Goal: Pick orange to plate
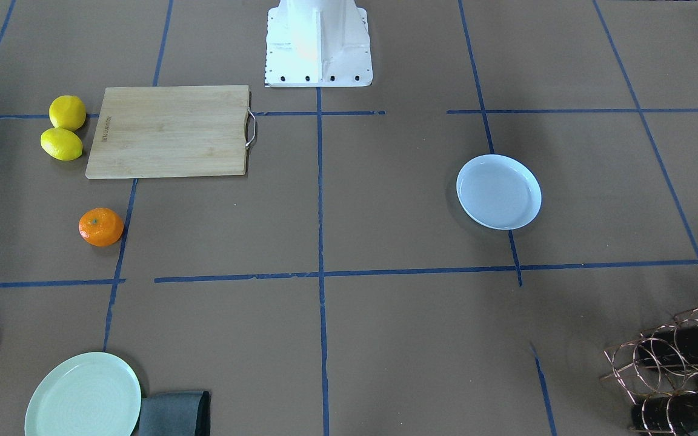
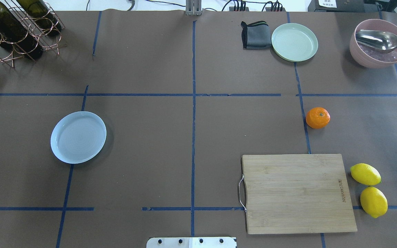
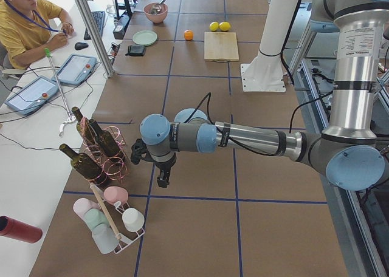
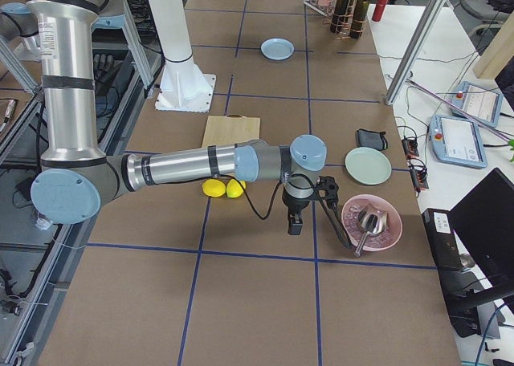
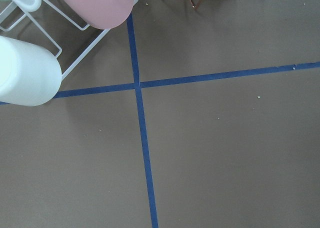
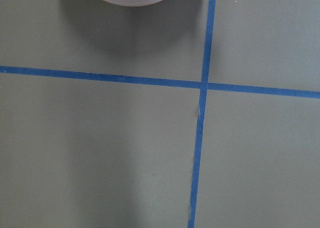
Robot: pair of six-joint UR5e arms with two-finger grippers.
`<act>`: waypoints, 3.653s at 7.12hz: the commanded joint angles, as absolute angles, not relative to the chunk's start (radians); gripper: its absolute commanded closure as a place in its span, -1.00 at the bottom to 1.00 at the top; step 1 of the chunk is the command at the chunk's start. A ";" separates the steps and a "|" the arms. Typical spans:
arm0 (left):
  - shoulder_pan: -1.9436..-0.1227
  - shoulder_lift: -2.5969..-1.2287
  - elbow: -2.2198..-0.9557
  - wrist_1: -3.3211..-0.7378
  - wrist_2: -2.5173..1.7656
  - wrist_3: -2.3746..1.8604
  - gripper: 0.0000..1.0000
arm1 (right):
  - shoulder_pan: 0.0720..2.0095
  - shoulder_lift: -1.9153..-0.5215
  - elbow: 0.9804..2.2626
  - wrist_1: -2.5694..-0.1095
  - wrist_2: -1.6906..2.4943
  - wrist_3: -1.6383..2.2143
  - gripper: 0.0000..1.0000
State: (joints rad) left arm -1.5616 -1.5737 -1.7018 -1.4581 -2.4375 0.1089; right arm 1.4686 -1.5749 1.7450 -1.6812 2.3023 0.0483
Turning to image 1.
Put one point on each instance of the lower yellow lemon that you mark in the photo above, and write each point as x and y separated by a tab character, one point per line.
61	144

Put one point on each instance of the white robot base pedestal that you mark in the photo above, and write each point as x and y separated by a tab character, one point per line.
317	44

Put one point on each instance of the dark grey folded cloth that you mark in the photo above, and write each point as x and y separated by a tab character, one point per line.
176	413

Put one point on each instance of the copper wire bottle rack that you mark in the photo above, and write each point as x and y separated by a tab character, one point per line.
658	371

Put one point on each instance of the dark wine bottle lower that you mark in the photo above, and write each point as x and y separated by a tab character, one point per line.
676	414

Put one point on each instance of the wooden cutting board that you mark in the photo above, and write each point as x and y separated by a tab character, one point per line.
182	131

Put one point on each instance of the light green plate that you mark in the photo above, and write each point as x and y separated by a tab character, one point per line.
94	393

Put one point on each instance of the dark wine bottle upper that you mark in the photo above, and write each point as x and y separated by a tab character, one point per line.
671	347

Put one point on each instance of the light blue plate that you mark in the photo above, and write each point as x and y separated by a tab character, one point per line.
498	192

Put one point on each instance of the yellow lemon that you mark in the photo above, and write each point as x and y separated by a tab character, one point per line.
67	112
61	144

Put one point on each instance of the upper yellow lemon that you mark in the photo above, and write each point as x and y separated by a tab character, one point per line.
67	112

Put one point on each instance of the orange mandarin fruit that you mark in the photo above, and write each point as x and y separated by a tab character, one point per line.
101	227

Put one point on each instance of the dark wine bottle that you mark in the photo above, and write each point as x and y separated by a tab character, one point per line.
671	347
676	414

